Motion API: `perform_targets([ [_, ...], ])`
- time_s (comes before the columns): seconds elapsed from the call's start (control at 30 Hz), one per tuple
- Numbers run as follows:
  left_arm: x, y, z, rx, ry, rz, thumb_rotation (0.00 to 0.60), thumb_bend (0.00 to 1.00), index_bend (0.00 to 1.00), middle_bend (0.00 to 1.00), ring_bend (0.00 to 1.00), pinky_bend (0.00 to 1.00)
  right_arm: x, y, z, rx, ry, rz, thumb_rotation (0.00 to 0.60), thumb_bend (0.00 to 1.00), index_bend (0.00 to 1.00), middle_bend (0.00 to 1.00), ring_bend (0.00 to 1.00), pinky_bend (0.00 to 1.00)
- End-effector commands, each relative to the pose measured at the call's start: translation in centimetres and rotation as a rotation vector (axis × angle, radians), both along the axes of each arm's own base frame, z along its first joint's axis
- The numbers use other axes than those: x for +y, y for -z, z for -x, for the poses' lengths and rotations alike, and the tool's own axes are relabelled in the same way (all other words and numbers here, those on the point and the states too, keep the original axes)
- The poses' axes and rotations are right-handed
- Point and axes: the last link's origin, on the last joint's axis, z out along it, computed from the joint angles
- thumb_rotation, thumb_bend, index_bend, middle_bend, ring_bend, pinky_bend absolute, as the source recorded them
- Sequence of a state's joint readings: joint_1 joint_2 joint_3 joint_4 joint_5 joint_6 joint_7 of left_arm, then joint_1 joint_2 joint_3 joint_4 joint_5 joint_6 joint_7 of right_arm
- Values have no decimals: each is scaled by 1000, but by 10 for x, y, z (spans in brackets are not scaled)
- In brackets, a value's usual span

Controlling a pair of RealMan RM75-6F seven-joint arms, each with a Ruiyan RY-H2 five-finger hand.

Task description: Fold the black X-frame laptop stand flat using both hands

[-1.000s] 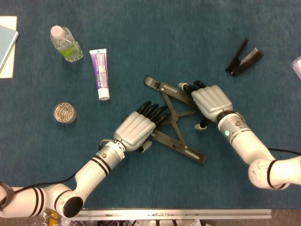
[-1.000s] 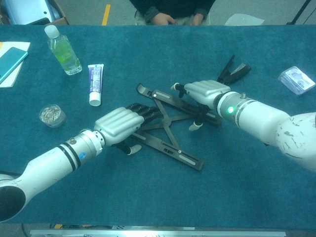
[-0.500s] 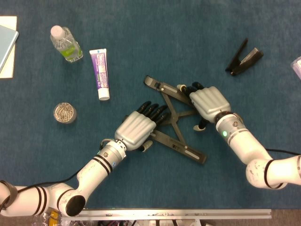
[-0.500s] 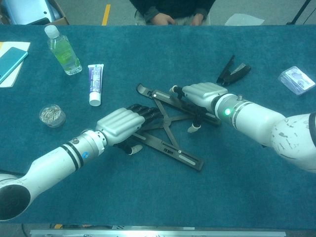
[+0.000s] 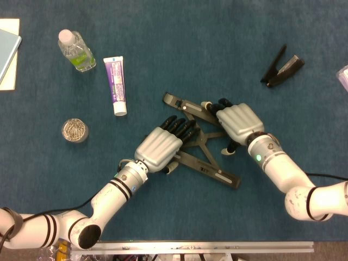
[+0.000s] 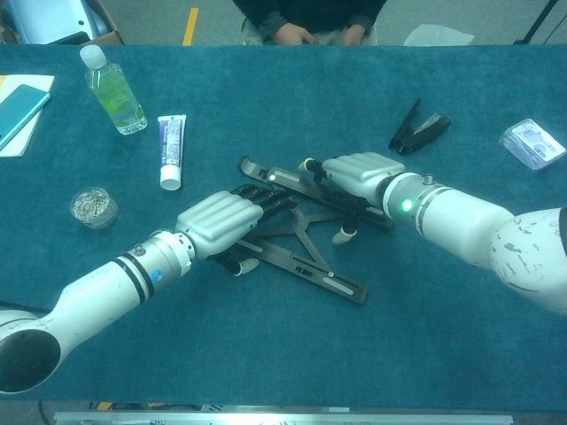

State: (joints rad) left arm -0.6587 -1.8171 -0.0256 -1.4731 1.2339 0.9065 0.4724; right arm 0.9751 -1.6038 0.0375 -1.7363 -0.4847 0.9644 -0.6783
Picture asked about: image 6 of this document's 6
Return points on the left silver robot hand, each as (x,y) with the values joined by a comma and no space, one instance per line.
(217,217)

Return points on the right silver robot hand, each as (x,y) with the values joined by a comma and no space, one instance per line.
(363,172)

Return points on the black folding laptop stand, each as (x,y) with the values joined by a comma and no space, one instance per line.
(341,287)

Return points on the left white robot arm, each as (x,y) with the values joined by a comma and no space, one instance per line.
(88,292)

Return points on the black stapler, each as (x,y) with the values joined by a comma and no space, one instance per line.
(416,137)

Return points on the purple and white toothpaste tube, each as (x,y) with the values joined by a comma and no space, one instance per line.
(172,150)

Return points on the clear jar of paper clips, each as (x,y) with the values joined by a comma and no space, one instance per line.
(94,208)

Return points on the white plastic sheet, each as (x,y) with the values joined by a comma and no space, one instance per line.
(434,35)

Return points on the clear bottle with green label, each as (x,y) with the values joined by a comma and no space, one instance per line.
(113,97)

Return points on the seated person in dark jacket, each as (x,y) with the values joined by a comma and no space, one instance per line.
(310,13)

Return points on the clear box of purple cards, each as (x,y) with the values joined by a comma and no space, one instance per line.
(531,146)

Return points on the blue carpet table cover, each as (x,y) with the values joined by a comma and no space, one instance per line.
(398,345)

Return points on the yellow floor tape strip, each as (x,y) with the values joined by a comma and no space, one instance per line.
(190,26)

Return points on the brown cardboard box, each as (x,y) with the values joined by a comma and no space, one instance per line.
(113,35)

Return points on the teal notebook on papers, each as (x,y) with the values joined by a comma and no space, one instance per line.
(42,82)

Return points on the pale blue plastic container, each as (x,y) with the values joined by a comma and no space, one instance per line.
(44,17)

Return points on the aluminium profile rail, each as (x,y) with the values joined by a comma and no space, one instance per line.
(266,418)

